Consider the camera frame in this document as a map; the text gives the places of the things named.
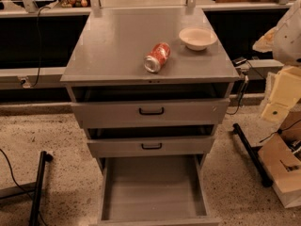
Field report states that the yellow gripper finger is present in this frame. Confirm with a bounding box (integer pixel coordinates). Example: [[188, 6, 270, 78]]
[[270, 66, 301, 107], [261, 104, 289, 122]]

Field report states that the red coke can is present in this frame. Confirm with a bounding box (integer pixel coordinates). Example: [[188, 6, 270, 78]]
[[144, 42, 170, 73]]

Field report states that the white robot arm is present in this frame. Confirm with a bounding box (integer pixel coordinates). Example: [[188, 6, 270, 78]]
[[253, 0, 301, 122]]

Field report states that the grey top drawer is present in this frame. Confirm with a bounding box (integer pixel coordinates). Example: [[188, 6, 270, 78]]
[[71, 90, 230, 129]]

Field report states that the grey middle drawer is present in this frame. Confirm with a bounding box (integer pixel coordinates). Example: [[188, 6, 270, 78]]
[[87, 126, 214, 157]]

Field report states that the grey drawer cabinet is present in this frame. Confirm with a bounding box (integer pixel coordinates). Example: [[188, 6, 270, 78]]
[[59, 7, 241, 162]]

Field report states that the grey open bottom drawer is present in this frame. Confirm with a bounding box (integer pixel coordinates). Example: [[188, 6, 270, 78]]
[[91, 154, 220, 226]]

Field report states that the cardboard box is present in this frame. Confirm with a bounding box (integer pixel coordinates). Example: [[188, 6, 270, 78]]
[[259, 112, 301, 208]]

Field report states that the black stand leg right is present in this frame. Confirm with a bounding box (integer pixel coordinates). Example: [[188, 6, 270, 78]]
[[232, 123, 273, 187]]

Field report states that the black stand leg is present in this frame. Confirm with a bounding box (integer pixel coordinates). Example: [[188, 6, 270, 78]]
[[232, 123, 273, 187], [0, 151, 53, 226]]

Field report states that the white bowl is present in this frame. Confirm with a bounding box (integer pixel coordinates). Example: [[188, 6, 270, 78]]
[[179, 27, 217, 51]]

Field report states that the black stand leg left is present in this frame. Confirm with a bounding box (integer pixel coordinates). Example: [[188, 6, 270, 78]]
[[0, 151, 53, 226]]

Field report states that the black power adapter cable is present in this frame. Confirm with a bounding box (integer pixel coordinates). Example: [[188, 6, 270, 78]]
[[226, 56, 267, 116]]

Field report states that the black cable left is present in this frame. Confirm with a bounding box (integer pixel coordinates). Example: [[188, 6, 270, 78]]
[[20, 5, 52, 89]]

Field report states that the black floor cable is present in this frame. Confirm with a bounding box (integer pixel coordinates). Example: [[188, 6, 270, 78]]
[[0, 148, 48, 226]]

